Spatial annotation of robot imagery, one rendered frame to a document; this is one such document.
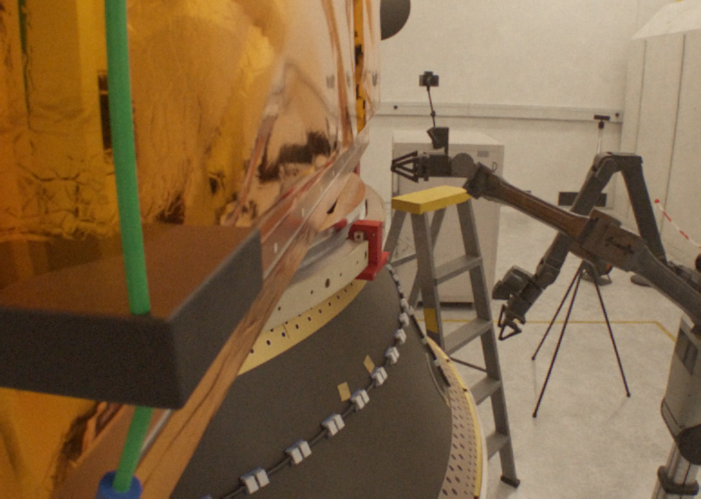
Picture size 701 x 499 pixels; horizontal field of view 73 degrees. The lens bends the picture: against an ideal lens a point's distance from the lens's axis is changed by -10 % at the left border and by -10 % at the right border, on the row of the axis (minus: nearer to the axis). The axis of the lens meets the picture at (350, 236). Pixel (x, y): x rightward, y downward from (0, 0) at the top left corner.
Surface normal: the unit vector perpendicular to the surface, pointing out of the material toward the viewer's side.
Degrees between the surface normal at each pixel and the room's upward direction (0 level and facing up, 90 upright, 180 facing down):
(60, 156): 91
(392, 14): 90
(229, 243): 0
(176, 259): 0
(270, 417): 62
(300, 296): 90
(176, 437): 90
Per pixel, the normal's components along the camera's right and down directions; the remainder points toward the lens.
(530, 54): -0.07, 0.29
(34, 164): 0.74, 0.20
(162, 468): 0.99, 0.03
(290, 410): 0.71, -0.29
